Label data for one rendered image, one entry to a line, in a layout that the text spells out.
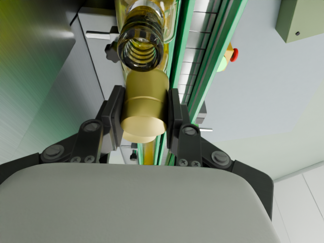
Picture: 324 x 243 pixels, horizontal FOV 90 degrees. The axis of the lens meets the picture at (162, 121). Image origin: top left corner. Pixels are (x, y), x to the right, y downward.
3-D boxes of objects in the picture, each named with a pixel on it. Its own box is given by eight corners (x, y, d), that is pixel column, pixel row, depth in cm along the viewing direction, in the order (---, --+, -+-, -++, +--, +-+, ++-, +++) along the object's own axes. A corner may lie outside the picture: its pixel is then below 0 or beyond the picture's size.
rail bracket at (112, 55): (94, 2, 31) (72, 40, 23) (131, 5, 31) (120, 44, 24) (100, 24, 34) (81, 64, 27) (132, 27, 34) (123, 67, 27)
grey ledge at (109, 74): (88, -7, 37) (73, 17, 31) (128, -3, 38) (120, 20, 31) (128, 154, 116) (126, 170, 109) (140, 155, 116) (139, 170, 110)
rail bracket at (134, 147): (123, 127, 68) (117, 157, 60) (139, 128, 68) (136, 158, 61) (124, 131, 71) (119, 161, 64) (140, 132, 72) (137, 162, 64)
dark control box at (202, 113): (186, 97, 71) (188, 112, 66) (204, 98, 71) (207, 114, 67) (183, 109, 78) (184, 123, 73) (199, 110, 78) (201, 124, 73)
